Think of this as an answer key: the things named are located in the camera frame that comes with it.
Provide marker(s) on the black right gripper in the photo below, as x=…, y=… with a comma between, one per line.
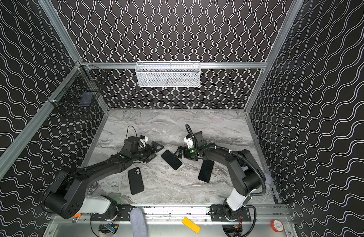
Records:
x=183, y=152

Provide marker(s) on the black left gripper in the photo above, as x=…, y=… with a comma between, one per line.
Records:
x=149, y=151

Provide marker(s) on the blue phone black screen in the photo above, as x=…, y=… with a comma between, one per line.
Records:
x=171, y=159

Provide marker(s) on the black phone case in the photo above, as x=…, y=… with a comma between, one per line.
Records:
x=135, y=181

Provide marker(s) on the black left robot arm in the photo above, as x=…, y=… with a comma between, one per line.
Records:
x=67, y=195

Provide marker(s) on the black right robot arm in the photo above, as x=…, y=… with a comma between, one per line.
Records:
x=248, y=179

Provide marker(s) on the yellow plastic piece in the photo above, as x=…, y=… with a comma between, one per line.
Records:
x=191, y=225

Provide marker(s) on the grey cloth right side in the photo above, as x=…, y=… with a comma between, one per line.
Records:
x=269, y=180

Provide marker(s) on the red tape roll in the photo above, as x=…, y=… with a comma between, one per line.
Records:
x=277, y=226

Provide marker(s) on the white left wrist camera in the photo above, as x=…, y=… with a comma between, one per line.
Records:
x=143, y=140

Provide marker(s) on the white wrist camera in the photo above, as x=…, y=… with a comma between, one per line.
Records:
x=189, y=141
x=143, y=140

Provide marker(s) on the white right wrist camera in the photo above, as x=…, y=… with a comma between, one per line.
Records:
x=189, y=141

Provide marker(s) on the grey cloth front rail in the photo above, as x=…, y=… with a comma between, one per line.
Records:
x=138, y=222

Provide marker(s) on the white wire mesh basket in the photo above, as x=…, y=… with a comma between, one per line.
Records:
x=168, y=73

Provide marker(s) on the black wire mesh basket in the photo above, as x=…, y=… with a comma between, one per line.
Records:
x=81, y=97

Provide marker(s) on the orange handled tool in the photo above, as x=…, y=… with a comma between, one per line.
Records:
x=76, y=218

